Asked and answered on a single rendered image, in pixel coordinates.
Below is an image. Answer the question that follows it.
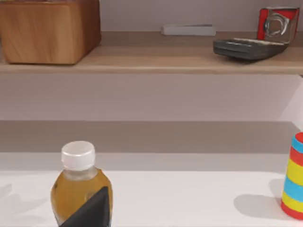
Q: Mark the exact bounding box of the red and silver can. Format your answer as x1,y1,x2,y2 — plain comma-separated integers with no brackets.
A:
257,7,301,44

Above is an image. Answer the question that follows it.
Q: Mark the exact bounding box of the stack of coloured rings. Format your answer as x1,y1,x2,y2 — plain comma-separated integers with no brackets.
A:
280,132,303,220

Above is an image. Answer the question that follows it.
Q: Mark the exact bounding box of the amber bottle with white cap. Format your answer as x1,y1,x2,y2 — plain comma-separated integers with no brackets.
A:
50,140,113,227

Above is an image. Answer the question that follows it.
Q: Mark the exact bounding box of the wooden shelf board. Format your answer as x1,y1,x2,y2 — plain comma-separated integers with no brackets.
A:
0,31,303,76

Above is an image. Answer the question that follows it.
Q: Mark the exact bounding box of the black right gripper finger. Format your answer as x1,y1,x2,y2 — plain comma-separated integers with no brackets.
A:
58,186,111,227

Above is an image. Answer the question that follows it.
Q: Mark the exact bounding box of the grey flat stapler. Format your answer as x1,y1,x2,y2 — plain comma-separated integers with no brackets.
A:
161,24,216,36

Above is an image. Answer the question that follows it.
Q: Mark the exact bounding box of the wooden box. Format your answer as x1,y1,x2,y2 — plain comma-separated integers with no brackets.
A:
0,0,102,65

